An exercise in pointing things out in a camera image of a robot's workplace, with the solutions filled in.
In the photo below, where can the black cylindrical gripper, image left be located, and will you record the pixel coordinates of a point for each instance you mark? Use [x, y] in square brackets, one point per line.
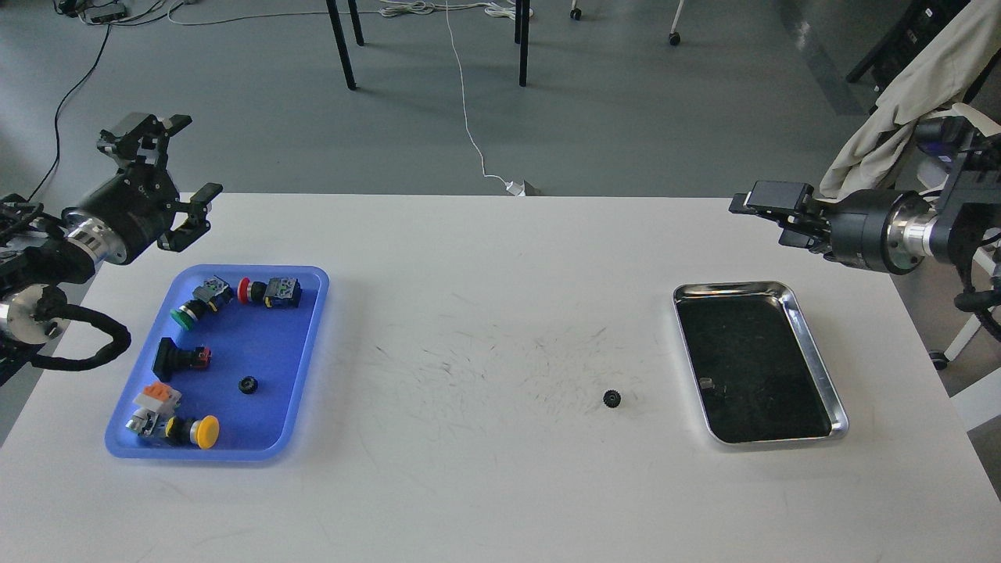
[123, 217]

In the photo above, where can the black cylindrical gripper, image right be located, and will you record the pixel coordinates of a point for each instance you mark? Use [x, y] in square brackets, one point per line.
[868, 230]

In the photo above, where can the silver metal tray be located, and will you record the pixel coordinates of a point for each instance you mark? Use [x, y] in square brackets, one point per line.
[758, 374]

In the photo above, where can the blue plastic tray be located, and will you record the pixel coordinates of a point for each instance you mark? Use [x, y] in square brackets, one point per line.
[272, 345]

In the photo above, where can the orange white contact block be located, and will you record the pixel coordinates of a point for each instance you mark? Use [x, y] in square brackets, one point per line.
[159, 398]

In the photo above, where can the black table leg left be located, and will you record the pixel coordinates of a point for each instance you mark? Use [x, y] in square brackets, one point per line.
[338, 30]

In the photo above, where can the black table leg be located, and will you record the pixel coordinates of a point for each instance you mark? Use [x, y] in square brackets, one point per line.
[338, 30]
[522, 26]

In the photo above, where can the beige cloth on chair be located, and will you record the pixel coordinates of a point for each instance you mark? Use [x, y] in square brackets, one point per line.
[937, 79]

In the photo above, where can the black table leg right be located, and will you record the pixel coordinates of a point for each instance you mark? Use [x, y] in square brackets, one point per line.
[522, 26]

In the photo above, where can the green push button switch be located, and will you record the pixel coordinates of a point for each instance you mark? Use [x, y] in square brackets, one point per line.
[212, 295]

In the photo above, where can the red push button switch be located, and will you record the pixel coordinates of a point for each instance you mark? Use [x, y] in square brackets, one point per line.
[276, 293]

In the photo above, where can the black push button switch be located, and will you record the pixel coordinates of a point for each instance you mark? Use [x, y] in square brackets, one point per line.
[169, 359]

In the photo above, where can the yellow push button switch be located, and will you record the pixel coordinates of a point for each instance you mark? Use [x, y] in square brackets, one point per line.
[175, 430]

